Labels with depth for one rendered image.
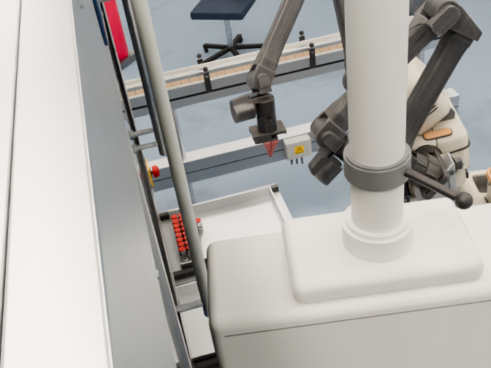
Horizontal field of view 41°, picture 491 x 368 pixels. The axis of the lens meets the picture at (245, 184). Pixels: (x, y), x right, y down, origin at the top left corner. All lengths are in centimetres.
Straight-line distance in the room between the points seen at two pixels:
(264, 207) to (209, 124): 220
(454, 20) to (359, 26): 83
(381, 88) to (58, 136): 55
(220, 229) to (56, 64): 178
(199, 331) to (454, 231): 98
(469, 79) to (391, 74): 384
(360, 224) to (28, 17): 61
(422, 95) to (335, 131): 22
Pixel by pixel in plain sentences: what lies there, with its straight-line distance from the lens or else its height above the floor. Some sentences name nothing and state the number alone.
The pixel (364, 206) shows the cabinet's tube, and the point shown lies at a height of 167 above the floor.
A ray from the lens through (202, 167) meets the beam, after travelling 303.
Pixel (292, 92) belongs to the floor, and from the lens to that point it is 452.
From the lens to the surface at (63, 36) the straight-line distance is 36.
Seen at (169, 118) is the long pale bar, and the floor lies 167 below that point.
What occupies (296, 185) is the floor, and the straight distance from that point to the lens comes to 367.
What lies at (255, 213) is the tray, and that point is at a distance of 212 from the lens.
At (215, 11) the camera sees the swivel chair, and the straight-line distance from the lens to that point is 476.
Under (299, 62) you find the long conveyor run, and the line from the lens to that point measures 287.
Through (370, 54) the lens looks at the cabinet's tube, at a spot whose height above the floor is 189.
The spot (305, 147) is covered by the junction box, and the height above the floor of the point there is 51.
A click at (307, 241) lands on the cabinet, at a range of 96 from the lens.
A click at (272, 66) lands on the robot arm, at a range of 191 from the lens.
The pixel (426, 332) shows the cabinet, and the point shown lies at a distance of 99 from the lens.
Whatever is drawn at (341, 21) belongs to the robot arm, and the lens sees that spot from 202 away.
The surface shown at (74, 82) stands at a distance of 31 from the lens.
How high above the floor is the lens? 223
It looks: 37 degrees down
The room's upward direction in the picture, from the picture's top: 9 degrees counter-clockwise
